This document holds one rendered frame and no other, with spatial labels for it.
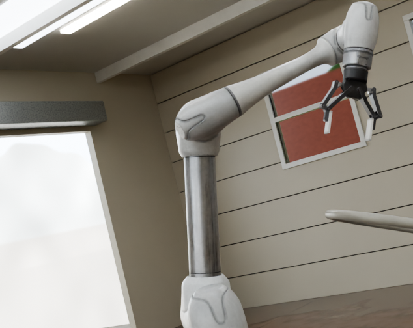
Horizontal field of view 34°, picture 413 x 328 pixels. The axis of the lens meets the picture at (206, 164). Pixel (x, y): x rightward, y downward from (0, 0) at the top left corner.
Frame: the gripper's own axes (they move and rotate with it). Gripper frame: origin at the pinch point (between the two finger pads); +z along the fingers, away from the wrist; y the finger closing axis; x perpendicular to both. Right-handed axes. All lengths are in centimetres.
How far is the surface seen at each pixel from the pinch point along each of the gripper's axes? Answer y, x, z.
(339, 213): -1.4, -4.3, 24.8
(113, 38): -53, 680, -181
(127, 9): -45, 583, -193
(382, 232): 331, 638, 17
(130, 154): 5, 844, -48
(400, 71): 307, 594, -187
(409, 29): 303, 577, -237
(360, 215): 1.8, -12.4, 24.9
